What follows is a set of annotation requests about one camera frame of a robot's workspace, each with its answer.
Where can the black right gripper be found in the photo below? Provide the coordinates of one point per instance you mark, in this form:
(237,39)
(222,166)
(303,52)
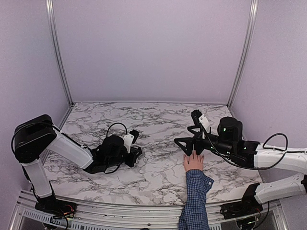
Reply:
(190,141)

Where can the right aluminium corner post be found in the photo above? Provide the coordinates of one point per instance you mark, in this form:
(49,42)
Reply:
(244,55)

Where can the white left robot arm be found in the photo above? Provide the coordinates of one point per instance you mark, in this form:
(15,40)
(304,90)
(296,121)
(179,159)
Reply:
(39,135)

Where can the left aluminium corner post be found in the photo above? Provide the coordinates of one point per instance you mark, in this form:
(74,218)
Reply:
(56,47)

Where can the aluminium corner post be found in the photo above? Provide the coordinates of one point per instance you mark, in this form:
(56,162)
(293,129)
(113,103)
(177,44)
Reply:
(244,55)
(56,47)

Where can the blue checkered sleeve forearm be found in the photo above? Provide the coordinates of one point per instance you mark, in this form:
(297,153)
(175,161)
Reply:
(194,214)

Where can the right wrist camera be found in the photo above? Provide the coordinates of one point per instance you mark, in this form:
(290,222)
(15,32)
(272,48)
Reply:
(200,120)

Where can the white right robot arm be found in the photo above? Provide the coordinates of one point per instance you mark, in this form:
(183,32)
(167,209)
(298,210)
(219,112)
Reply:
(252,155)

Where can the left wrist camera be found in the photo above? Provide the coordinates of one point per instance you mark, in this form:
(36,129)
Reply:
(129,139)

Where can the person's hand with long nails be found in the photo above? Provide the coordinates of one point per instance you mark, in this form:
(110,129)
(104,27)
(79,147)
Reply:
(193,162)

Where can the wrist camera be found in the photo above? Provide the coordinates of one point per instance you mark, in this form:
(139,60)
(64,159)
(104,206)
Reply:
(129,139)
(200,120)

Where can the aluminium front rail frame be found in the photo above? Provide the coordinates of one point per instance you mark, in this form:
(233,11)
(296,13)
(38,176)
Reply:
(103,216)

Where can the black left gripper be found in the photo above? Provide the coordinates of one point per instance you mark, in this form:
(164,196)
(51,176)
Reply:
(134,155)

